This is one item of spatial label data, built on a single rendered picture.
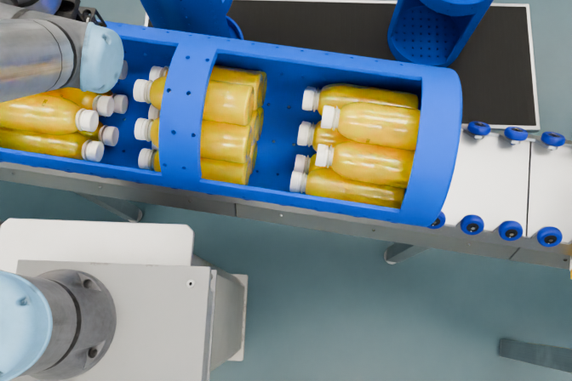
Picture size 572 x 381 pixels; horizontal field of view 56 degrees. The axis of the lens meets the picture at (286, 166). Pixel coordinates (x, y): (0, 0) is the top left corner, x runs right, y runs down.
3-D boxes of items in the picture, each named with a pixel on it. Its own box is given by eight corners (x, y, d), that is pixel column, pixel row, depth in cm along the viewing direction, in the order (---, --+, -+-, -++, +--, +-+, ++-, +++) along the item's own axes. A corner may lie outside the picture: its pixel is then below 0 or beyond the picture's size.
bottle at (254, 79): (264, 78, 102) (169, 65, 104) (260, 67, 95) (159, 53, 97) (258, 115, 102) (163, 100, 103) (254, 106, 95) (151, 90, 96)
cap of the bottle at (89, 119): (91, 117, 100) (100, 119, 99) (83, 134, 97) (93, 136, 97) (85, 105, 96) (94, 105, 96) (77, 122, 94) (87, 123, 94)
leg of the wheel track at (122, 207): (140, 224, 204) (74, 187, 144) (125, 221, 205) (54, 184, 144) (144, 209, 206) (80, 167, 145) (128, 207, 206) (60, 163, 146)
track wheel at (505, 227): (527, 228, 103) (525, 220, 104) (503, 224, 103) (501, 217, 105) (519, 244, 106) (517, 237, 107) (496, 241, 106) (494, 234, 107)
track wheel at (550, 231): (567, 234, 102) (564, 227, 104) (543, 230, 103) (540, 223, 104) (557, 250, 105) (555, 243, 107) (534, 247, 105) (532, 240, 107)
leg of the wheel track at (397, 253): (398, 265, 199) (443, 245, 138) (382, 263, 199) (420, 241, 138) (400, 249, 200) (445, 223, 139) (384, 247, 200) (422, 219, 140)
